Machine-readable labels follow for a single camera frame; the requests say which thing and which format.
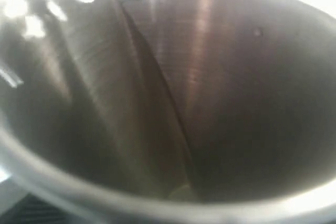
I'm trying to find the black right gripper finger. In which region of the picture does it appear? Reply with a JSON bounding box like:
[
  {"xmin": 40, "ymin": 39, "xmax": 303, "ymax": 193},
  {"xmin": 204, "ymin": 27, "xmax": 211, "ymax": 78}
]
[{"xmin": 1, "ymin": 179, "xmax": 79, "ymax": 223}]

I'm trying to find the steel metal cup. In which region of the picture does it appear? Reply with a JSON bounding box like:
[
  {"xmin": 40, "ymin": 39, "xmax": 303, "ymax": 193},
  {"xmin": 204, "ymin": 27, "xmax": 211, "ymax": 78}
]
[{"xmin": 1, "ymin": 0, "xmax": 335, "ymax": 223}]

